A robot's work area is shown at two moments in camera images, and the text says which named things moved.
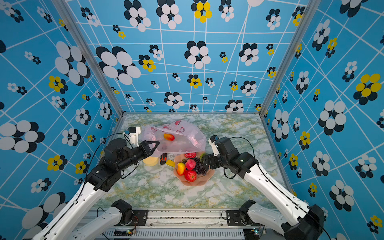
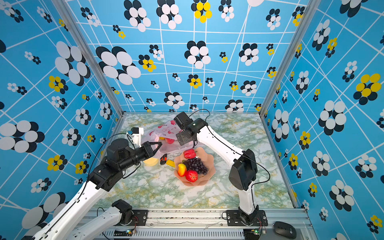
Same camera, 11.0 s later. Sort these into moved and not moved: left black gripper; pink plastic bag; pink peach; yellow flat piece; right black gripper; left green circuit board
Moved: pink peach; right black gripper
Not moved: left black gripper; left green circuit board; pink plastic bag; yellow flat piece
